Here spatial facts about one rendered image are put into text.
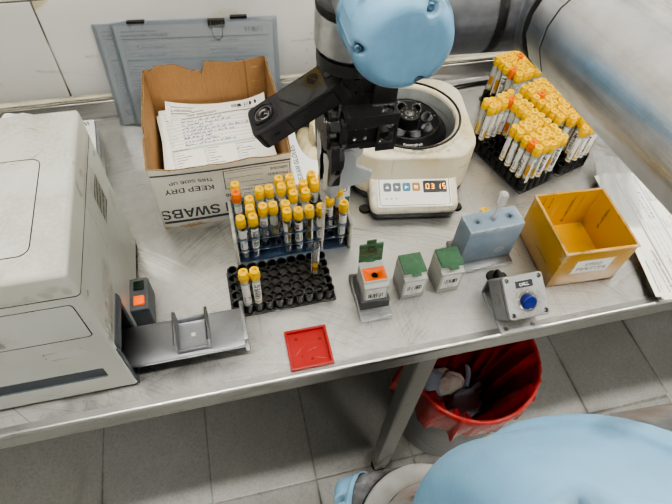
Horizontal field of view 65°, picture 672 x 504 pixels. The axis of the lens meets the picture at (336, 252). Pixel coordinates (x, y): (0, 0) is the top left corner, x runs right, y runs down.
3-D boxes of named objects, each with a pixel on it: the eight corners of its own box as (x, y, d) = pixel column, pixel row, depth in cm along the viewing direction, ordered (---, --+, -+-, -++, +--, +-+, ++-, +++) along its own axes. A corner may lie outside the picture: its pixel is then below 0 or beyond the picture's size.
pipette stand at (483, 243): (460, 274, 94) (474, 240, 86) (445, 244, 98) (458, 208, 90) (511, 264, 96) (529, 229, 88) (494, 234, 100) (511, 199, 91)
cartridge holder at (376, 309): (360, 323, 87) (362, 312, 84) (348, 278, 92) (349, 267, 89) (391, 318, 88) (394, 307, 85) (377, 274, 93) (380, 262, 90)
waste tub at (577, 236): (544, 289, 93) (566, 255, 85) (515, 230, 100) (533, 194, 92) (613, 279, 95) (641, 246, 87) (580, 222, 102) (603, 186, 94)
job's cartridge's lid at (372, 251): (360, 243, 81) (359, 241, 82) (358, 264, 85) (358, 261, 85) (384, 240, 82) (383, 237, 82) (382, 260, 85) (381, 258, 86)
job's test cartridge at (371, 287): (362, 307, 87) (365, 287, 82) (355, 283, 90) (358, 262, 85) (385, 303, 88) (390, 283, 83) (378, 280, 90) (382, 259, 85)
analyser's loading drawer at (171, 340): (111, 376, 78) (100, 362, 73) (111, 337, 81) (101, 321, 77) (250, 350, 81) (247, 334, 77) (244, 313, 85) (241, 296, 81)
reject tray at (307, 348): (291, 372, 81) (291, 370, 81) (283, 334, 85) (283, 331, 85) (334, 364, 82) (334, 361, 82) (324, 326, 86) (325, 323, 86)
